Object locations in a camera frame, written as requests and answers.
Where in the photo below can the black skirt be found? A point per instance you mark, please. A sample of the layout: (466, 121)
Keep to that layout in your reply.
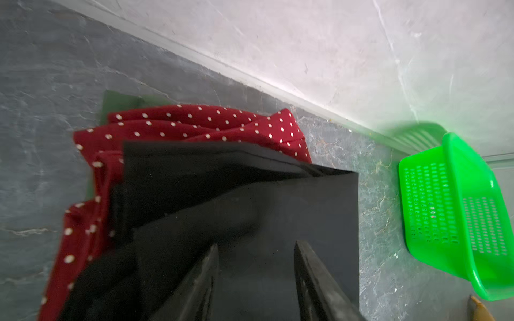
(166, 204)

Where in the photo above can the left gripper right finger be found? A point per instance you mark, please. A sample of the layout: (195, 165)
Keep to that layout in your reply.
(319, 295)

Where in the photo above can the orange plush toy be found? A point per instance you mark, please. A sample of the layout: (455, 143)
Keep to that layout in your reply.
(477, 311)

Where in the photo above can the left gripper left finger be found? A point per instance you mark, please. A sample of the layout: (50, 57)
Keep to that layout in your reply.
(193, 298)

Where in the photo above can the green skirt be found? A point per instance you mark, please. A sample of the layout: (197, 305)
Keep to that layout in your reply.
(118, 102)

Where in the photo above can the green plastic basket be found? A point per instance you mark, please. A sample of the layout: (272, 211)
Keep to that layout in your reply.
(455, 217)

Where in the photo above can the red polka dot skirt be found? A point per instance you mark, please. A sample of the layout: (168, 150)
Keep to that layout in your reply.
(87, 232)

